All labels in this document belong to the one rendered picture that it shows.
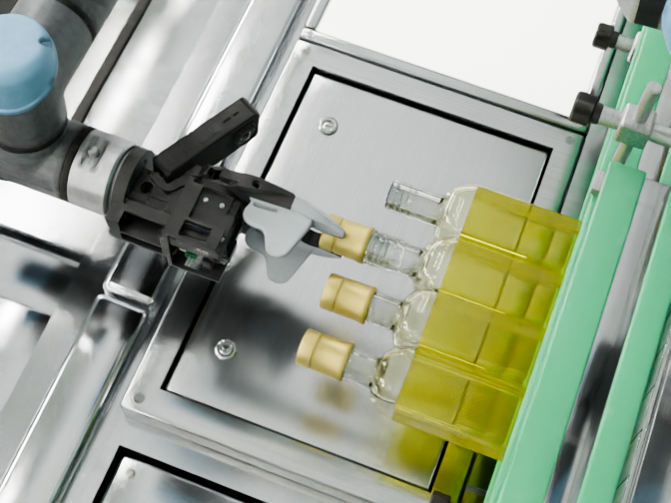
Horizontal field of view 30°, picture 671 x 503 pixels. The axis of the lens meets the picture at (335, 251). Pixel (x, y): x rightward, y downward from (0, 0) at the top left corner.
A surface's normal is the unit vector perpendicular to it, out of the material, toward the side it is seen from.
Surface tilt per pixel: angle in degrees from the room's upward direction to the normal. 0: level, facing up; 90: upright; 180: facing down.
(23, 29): 90
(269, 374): 90
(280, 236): 84
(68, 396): 90
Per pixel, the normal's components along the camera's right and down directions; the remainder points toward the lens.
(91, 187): -0.23, 0.32
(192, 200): 0.04, -0.43
